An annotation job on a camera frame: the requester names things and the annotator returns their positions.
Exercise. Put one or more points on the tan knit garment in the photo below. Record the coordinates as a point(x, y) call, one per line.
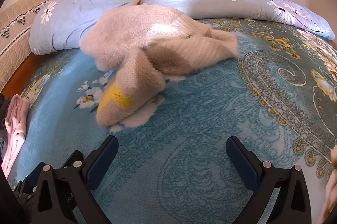
point(332, 187)

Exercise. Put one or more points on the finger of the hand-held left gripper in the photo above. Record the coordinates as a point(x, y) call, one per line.
point(31, 178)

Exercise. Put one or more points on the beige quilted headboard cover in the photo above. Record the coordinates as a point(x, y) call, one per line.
point(15, 37)

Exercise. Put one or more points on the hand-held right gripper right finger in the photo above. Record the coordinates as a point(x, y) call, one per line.
point(242, 166)

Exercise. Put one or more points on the beige fuzzy sweater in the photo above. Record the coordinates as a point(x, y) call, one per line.
point(126, 37)

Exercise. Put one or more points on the pink folded garment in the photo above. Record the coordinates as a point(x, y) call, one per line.
point(15, 129)

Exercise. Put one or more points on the blue floral quilt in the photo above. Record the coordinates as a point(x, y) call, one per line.
point(65, 18)

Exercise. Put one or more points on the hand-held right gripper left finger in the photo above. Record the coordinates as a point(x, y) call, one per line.
point(102, 160)

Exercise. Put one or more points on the wooden bed frame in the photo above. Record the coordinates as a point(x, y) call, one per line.
point(15, 71)

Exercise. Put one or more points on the teal floral blanket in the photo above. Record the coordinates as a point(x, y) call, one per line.
point(184, 108)

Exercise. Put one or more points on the grey folded garment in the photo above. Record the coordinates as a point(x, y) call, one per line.
point(3, 142)

